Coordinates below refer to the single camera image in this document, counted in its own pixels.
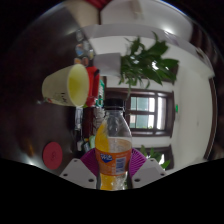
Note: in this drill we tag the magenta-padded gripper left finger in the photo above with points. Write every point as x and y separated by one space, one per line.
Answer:
75 171

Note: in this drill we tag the clear orange-label drink bottle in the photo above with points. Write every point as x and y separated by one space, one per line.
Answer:
113 160

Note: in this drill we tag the flat round red coaster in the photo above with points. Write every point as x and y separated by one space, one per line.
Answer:
52 155

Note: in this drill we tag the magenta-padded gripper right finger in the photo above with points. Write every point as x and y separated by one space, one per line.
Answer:
150 171

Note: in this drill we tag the red carpeted staircase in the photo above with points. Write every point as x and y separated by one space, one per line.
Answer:
98 3

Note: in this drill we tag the green box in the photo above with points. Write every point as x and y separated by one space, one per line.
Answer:
101 93

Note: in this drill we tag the green exit sign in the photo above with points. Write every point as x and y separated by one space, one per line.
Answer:
176 108

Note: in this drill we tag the dark wooden glazed double door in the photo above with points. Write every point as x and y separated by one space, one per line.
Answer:
143 113

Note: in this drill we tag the pale yellow cup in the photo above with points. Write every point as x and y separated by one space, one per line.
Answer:
56 88

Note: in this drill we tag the red box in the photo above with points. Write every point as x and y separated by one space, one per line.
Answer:
92 86

